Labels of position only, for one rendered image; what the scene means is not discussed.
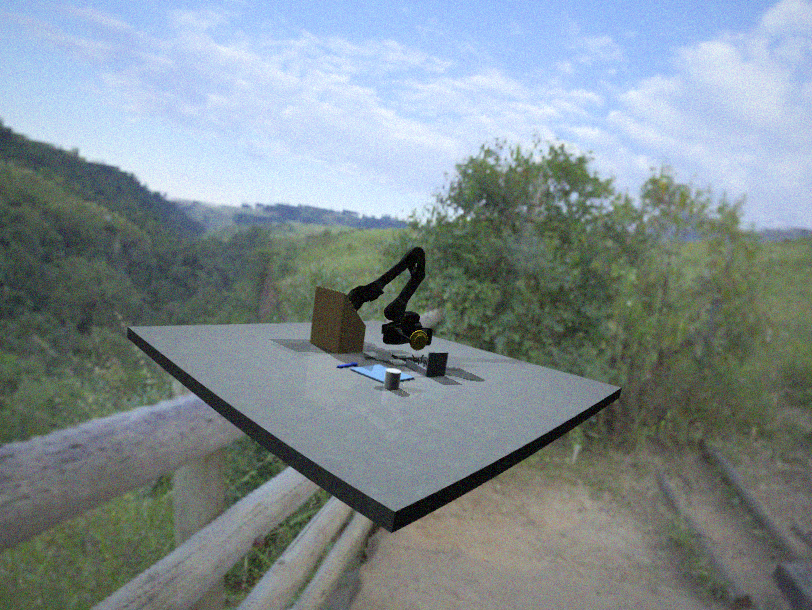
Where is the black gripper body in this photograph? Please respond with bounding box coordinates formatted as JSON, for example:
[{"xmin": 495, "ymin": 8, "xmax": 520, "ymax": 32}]
[{"xmin": 383, "ymin": 324, "xmax": 433, "ymax": 346}]

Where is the grey cylinder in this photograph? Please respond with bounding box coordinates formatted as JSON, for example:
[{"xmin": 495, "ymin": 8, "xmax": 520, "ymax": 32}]
[{"xmin": 383, "ymin": 369, "xmax": 401, "ymax": 390}]

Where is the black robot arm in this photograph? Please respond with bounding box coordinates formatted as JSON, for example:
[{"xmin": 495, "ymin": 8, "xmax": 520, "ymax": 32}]
[{"xmin": 347, "ymin": 246, "xmax": 425, "ymax": 334}]

